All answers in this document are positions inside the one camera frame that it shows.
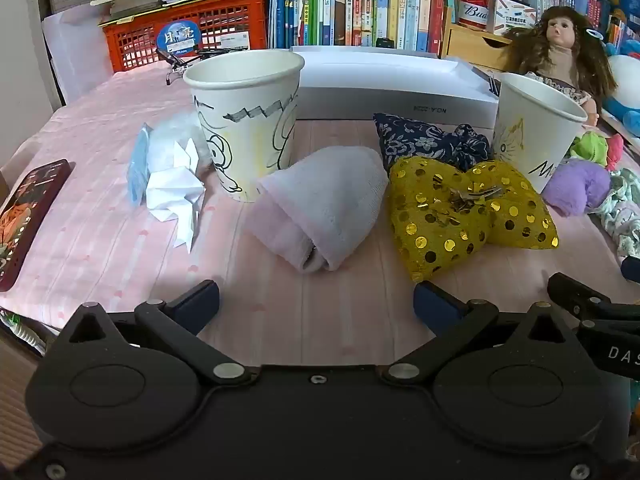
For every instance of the pink tablecloth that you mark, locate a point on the pink tablecloth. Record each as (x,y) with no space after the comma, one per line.
(100,240)

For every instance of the white cup with cartoon drawing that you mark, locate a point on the white cup with cartoon drawing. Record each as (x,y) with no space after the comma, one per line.
(245,125)

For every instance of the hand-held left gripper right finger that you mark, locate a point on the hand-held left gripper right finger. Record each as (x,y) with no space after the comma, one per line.
(434,306)

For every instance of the white paper origami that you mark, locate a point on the white paper origami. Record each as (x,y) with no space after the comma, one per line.
(172,192)

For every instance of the purple plush toy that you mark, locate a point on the purple plush toy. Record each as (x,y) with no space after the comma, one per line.
(575,185)

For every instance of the white printed carton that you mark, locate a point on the white printed carton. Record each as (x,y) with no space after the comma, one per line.
(510,14)

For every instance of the white plastic bag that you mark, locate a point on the white plastic bag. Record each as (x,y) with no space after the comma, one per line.
(172,135)

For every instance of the green floral cloth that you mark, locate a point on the green floral cloth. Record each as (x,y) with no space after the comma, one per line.
(622,210)

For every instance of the pink towel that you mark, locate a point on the pink towel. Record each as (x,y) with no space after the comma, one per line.
(325,205)

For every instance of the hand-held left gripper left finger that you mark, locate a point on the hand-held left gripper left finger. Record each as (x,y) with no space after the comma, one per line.
(202,301)

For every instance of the round blue card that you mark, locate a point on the round blue card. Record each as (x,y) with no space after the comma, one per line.
(178,37)

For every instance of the brown-haired doll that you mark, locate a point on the brown-haired doll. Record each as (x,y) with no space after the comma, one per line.
(560,50)

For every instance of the blue and white plush toy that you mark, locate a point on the blue and white plush toy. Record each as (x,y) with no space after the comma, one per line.
(625,85)

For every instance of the red beer can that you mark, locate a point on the red beer can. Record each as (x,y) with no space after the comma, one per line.
(474,5)

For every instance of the white cardboard box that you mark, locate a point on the white cardboard box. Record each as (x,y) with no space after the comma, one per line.
(390,85)

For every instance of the pink scrunchie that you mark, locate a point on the pink scrunchie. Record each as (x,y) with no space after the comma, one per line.
(615,152)

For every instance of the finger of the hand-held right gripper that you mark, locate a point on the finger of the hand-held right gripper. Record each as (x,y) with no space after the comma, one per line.
(570,292)
(632,269)

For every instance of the white cup with yellow lettering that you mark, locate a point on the white cup with yellow lettering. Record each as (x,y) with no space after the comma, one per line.
(535,135)

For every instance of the wooden drawer box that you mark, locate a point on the wooden drawer box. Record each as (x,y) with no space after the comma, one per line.
(470,45)

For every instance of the red plastic crate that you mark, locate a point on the red plastic crate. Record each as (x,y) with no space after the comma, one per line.
(220,20)

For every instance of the row of tall picture books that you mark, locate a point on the row of tall picture books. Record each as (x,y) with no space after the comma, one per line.
(350,0)

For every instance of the phone with dark red case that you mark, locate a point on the phone with dark red case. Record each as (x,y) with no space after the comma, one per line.
(27,215)

